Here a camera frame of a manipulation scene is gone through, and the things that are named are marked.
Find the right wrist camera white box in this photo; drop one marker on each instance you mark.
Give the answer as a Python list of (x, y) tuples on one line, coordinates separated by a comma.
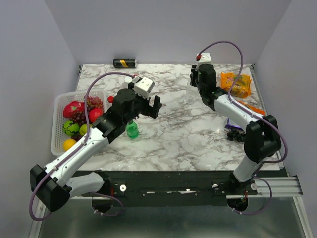
[(203, 58)]

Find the green watermelon toy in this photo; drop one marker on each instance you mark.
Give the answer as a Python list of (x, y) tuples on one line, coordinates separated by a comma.
[(71, 128)]

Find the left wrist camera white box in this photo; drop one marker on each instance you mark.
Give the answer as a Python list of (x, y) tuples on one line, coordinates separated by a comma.
[(143, 87)]

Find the orange razor box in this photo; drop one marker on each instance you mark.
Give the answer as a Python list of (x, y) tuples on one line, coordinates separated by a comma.
[(254, 109)]

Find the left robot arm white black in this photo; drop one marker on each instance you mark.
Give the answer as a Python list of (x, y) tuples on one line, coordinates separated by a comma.
[(55, 183)]

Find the clear plastic water bottle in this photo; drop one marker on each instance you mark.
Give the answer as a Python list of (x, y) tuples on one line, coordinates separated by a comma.
[(191, 93)]

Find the black battery with gold band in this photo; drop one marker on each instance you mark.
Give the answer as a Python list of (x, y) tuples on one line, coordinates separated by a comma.
[(124, 63)]

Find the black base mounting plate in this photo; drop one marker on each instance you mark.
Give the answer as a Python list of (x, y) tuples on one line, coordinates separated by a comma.
[(173, 188)]

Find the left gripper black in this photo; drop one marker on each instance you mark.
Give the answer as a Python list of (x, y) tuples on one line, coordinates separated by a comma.
[(152, 111)]

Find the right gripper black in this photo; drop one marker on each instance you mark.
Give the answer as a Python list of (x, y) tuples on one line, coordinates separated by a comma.
[(193, 73)]

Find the small green bottle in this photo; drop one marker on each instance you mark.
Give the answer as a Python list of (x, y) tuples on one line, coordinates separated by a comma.
[(132, 130)]

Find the red apple toy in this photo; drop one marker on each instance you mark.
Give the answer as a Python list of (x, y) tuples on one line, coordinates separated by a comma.
[(94, 114)]

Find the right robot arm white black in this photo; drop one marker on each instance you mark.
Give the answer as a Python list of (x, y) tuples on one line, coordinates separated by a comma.
[(261, 137)]

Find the white plastic basket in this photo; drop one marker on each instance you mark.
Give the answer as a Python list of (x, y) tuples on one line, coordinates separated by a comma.
[(58, 136)]

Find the red dragon fruit toy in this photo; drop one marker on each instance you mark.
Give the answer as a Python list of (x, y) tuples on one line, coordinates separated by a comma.
[(73, 108)]

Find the purple box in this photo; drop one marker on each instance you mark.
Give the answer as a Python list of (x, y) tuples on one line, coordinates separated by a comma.
[(230, 124)]

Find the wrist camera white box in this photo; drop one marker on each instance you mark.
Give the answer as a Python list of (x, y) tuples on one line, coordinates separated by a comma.
[(203, 58), (143, 87)]

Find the orange snack bag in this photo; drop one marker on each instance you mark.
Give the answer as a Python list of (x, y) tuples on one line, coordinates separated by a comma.
[(241, 89)]

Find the small bottle red cap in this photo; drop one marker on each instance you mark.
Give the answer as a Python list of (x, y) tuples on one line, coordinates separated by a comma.
[(110, 99)]

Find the orange fruit toy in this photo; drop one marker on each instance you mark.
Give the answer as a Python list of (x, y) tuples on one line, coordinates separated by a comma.
[(68, 144)]

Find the red grape bunch in basket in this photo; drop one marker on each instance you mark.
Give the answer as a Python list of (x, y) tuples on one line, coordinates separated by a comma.
[(80, 118)]

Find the dark grape bunch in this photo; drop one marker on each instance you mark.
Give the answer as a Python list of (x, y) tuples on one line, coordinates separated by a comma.
[(235, 135)]

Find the large clear bottle white cap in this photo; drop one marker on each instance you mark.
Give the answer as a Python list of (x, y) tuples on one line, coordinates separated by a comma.
[(127, 81)]

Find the green pear toy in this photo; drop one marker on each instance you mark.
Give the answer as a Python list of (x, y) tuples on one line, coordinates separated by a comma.
[(83, 129)]

